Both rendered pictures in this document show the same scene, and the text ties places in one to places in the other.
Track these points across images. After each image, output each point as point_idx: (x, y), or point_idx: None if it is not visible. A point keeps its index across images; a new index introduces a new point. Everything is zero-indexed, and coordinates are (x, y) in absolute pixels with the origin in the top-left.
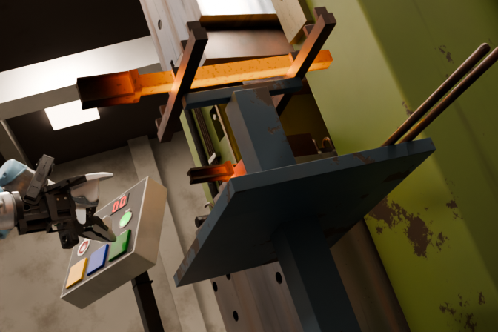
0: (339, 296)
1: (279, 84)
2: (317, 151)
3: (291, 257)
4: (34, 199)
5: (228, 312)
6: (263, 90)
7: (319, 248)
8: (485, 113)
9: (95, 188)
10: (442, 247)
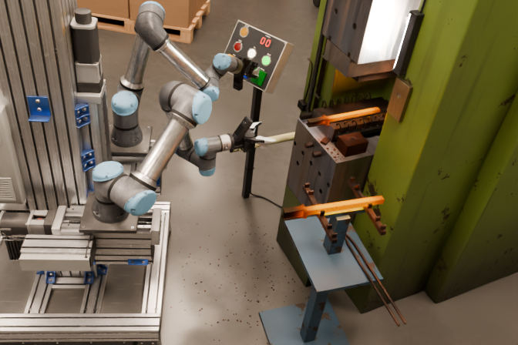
0: None
1: (356, 212)
2: (370, 125)
3: None
4: (239, 141)
5: (295, 157)
6: (348, 219)
7: None
8: (434, 194)
9: (266, 145)
10: None
